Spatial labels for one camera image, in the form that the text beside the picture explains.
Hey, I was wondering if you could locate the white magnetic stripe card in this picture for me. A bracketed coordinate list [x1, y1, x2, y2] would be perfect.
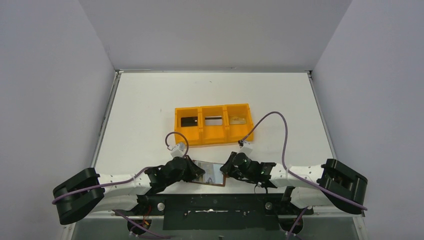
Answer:
[204, 115, 223, 126]

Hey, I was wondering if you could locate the black VIP card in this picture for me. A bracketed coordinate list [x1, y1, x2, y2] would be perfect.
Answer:
[180, 116, 198, 128]

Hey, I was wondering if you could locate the right yellow bin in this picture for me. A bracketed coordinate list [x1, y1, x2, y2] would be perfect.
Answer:
[226, 103, 254, 143]

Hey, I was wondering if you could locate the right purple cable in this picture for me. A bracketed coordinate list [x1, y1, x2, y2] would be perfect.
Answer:
[239, 111, 369, 212]

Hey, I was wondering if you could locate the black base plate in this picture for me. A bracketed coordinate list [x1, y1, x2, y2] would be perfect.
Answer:
[124, 193, 302, 231]

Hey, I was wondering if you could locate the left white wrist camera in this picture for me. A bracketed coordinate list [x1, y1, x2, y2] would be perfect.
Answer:
[167, 142, 188, 158]

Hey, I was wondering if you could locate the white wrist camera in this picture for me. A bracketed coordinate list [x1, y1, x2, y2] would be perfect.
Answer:
[238, 140, 253, 156]
[167, 142, 188, 158]

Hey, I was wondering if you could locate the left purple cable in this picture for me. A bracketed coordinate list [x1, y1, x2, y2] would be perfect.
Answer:
[51, 131, 190, 206]

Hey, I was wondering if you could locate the yellow bin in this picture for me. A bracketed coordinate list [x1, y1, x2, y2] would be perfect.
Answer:
[201, 105, 228, 145]
[226, 103, 254, 143]
[174, 107, 204, 146]

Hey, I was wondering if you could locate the left yellow bin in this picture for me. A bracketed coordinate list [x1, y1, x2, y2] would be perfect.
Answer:
[174, 107, 204, 146]

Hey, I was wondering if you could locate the brown leather card holder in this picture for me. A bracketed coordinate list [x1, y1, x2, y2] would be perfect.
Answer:
[191, 160, 226, 187]

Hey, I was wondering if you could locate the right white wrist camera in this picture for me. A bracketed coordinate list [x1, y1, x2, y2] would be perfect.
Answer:
[238, 140, 253, 156]

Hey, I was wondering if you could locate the middle yellow bin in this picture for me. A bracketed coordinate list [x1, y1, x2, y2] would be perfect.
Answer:
[201, 105, 228, 145]

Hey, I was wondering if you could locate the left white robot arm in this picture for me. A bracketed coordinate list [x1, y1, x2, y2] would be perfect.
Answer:
[52, 156, 205, 225]

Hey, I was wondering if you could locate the purple cable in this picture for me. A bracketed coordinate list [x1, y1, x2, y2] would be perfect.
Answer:
[239, 111, 369, 212]
[51, 131, 190, 206]

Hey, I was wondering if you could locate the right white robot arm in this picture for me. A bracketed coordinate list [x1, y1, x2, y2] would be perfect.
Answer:
[220, 152, 368, 215]

